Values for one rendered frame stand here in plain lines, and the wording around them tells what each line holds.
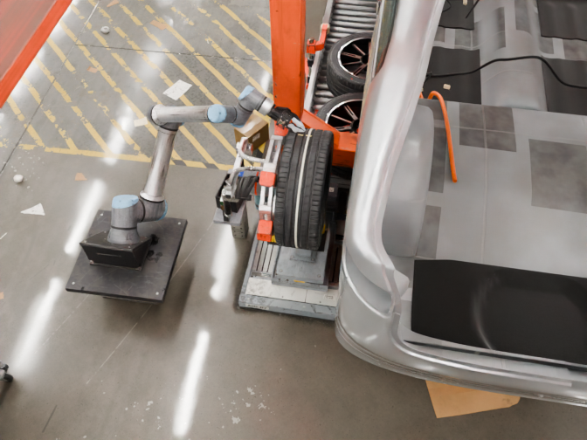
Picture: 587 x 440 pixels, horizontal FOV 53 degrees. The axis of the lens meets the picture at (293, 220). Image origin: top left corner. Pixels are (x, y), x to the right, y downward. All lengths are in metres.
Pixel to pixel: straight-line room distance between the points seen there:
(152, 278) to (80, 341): 0.61
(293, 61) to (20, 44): 2.68
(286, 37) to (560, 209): 1.64
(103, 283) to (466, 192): 2.16
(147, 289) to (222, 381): 0.71
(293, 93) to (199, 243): 1.30
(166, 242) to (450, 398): 1.95
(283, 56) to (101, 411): 2.25
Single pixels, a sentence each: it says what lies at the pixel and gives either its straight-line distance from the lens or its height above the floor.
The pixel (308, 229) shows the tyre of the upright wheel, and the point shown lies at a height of 0.92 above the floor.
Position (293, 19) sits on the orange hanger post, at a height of 1.58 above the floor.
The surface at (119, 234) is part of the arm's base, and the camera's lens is 3.62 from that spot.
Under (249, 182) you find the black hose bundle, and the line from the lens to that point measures 3.05.
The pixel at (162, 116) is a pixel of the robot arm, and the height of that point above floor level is 1.11.
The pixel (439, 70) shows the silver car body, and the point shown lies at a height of 0.81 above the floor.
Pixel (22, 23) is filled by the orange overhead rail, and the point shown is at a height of 3.00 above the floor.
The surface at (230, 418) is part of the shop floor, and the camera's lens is 3.55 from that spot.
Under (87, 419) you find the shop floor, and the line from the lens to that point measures 3.72.
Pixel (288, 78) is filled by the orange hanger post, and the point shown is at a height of 1.20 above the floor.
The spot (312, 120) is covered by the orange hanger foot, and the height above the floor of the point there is 0.82.
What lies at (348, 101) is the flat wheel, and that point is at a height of 0.50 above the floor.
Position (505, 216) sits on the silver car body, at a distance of 3.14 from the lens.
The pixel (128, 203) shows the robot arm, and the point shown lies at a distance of 3.58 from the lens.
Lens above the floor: 3.36
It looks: 54 degrees down
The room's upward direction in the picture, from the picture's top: straight up
